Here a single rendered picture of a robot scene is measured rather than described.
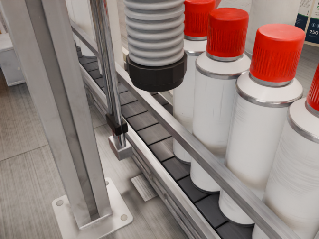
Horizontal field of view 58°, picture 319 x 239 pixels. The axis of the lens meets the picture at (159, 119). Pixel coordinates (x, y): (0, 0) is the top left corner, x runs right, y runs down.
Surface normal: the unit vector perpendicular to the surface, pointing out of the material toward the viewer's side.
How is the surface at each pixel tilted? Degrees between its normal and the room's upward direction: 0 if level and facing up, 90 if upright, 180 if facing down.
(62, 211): 0
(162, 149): 0
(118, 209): 0
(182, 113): 90
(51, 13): 90
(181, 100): 90
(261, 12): 88
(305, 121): 42
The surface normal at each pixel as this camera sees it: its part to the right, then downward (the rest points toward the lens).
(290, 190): -0.76, 0.42
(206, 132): -0.56, 0.51
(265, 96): -0.34, -0.17
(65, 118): 0.50, 0.51
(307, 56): -0.04, -0.79
